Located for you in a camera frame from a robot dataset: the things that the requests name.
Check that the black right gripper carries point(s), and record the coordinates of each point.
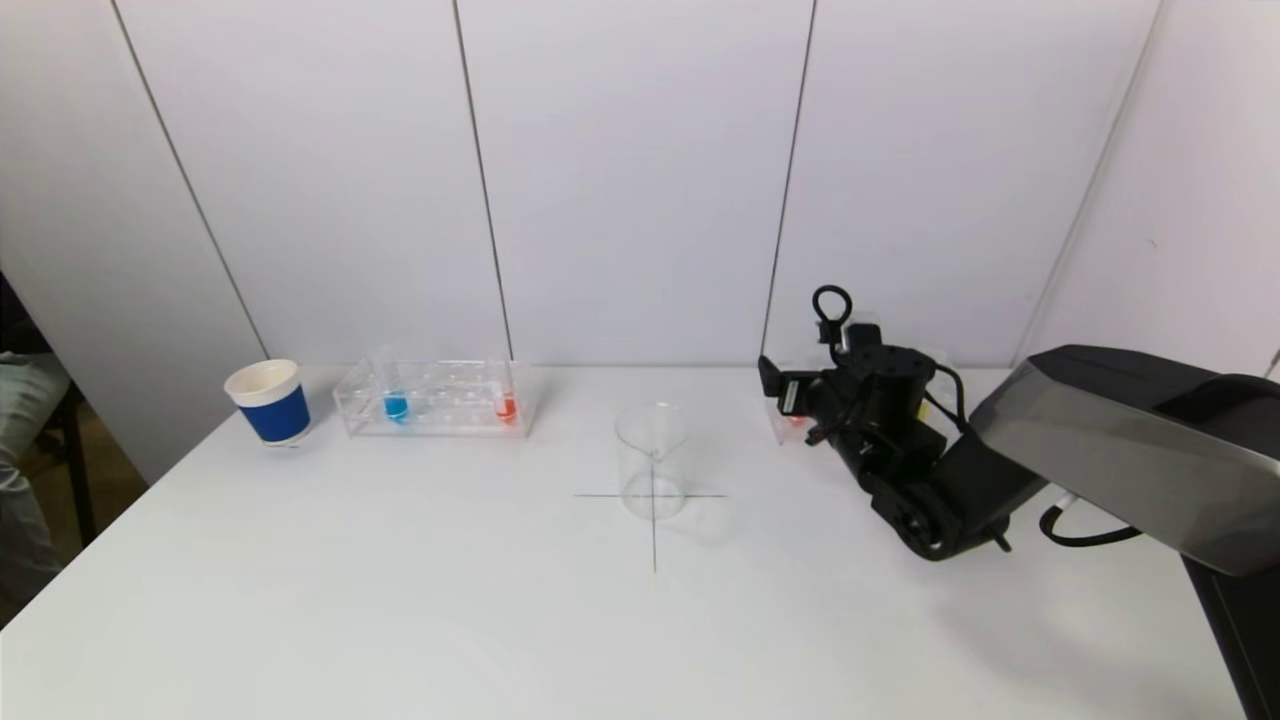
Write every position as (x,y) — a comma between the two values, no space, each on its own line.
(787,396)

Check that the red pigment test tube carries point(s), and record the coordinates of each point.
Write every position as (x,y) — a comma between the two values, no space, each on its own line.
(797,420)
(507,408)

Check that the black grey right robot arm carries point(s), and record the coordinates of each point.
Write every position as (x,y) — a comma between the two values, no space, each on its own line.
(1100,440)

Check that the clear acrylic test tube rack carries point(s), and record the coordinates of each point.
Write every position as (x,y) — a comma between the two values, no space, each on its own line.
(790,432)
(450,405)

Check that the clear glass beaker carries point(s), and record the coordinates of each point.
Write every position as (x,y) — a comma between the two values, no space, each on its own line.
(652,470)

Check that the blue pigment test tube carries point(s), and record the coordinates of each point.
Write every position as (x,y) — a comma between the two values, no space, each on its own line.
(396,408)

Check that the blue white paper cup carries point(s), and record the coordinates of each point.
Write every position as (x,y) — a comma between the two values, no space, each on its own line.
(275,415)

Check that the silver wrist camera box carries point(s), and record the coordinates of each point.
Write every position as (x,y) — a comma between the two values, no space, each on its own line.
(862,336)

